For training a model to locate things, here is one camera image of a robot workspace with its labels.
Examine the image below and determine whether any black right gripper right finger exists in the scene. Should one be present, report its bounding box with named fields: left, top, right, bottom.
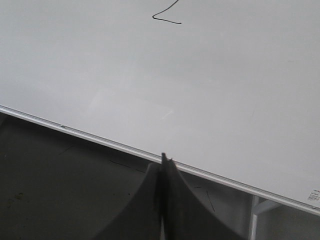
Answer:
left=161, top=152, right=242, bottom=240

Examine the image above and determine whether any large white whiteboard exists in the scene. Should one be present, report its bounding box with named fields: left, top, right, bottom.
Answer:
left=0, top=0, right=320, bottom=215

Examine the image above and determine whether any grey metal whiteboard stand leg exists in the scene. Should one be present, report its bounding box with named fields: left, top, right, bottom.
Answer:
left=248, top=195, right=281, bottom=240

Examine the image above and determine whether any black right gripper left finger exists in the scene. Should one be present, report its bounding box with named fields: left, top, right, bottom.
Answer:
left=94, top=163, right=162, bottom=240

